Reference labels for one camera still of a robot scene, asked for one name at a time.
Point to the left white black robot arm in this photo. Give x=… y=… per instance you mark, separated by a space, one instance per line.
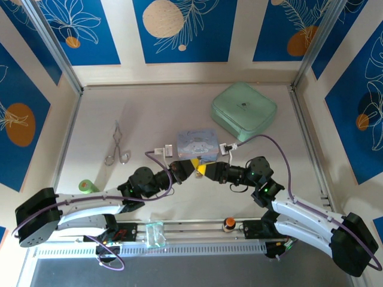
x=89 y=201

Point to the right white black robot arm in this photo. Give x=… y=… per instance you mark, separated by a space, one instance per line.
x=302 y=222

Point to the blue cartoon tin box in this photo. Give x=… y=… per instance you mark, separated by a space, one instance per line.
x=197 y=143

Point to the metal scissor tongs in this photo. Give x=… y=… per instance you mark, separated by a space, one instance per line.
x=117 y=140

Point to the small orange-capped bottle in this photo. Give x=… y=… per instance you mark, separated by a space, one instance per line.
x=229 y=224

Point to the clear plastic container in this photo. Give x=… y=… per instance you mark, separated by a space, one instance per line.
x=155 y=234

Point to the green cylindrical can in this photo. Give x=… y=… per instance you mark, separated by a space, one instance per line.
x=87 y=186

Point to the mint green zipper pouch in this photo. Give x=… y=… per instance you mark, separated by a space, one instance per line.
x=243 y=110

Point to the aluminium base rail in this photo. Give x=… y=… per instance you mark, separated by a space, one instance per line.
x=191 y=230

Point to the aluminium frame post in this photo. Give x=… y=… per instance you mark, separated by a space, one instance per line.
x=54 y=45
x=317 y=45

